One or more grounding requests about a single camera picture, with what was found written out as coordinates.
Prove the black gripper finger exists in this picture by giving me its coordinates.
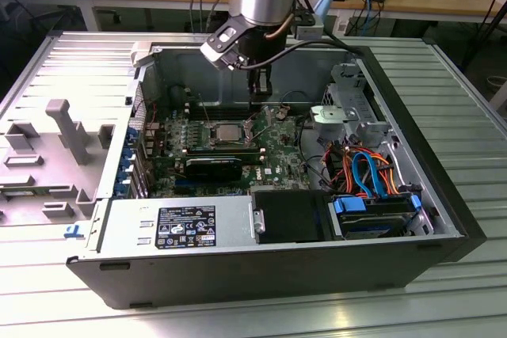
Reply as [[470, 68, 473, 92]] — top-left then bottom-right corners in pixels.
[[247, 69, 259, 106], [255, 68, 275, 106]]

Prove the thin metal locking lever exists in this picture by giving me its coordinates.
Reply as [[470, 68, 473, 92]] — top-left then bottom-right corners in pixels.
[[199, 94, 212, 126], [250, 123, 279, 144]]

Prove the metal socket cover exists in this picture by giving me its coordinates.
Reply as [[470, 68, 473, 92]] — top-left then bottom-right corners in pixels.
[[240, 111, 261, 146]]

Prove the silver CPU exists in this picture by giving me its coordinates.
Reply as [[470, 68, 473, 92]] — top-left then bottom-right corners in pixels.
[[215, 123, 242, 142]]

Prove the CPU socket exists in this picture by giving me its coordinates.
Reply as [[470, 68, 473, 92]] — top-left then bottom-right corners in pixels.
[[208, 118, 258, 150]]

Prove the green motherboard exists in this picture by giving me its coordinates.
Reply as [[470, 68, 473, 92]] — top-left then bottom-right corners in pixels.
[[144, 102, 318, 199]]

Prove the black graphics card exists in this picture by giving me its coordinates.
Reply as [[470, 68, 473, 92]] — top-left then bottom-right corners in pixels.
[[184, 155, 243, 181]]

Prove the pale gray case latch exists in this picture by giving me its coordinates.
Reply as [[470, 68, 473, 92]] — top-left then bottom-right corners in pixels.
[[128, 40, 154, 68]]

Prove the silver metal latch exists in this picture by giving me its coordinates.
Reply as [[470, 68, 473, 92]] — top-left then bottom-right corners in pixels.
[[252, 207, 266, 235]]

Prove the hard disk in blue carrier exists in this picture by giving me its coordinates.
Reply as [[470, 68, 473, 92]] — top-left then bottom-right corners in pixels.
[[327, 192, 421, 241]]

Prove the black PC case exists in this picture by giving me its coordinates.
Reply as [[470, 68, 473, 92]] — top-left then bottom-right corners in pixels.
[[65, 39, 488, 311]]

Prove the silver power supply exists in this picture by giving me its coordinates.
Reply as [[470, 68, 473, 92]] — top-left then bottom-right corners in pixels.
[[85, 195, 257, 254]]

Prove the gray parts rack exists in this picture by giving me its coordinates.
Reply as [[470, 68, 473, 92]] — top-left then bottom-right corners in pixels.
[[0, 98, 116, 229]]

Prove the green RAM stick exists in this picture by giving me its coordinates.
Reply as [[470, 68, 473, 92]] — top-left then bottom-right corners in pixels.
[[0, 189, 52, 197]]

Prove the black camera cable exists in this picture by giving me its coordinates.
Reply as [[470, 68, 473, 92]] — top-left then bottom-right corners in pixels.
[[237, 35, 369, 72]]

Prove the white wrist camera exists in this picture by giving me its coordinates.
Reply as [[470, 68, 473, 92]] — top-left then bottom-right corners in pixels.
[[199, 23, 254, 73]]

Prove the silver metal bracket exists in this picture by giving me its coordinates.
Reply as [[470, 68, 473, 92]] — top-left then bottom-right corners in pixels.
[[310, 104, 357, 142]]

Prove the orange wire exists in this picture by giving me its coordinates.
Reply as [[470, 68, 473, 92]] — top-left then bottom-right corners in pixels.
[[325, 146, 399, 197]]

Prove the blue wire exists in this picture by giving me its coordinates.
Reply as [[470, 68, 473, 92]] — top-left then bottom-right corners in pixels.
[[351, 150, 391, 200]]

